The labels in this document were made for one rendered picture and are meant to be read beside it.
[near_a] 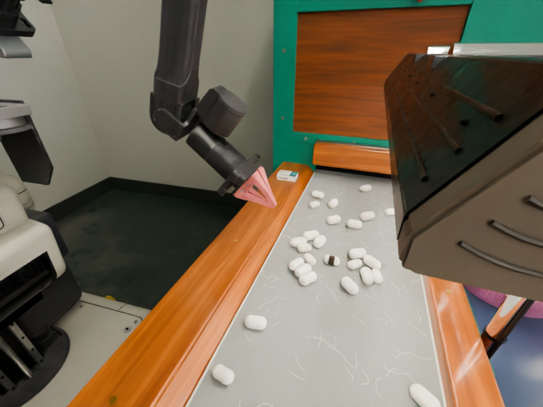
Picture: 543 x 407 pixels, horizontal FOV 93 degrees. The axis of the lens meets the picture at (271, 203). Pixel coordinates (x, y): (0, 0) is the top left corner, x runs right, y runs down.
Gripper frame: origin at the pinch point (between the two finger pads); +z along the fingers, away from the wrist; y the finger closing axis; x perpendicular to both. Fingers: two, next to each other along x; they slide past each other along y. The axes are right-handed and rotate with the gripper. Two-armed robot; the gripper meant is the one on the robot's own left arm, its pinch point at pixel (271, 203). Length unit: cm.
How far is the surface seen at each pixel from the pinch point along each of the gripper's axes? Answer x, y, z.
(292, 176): 8.2, 29.5, 1.8
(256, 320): 4.7, -18.4, 9.5
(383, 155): -12.7, 39.5, 16.7
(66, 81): 123, 105, -158
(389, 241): -6.7, 11.8, 26.3
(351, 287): -3.5, -6.7, 19.7
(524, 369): -15.2, -6.2, 46.6
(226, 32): 20, 123, -79
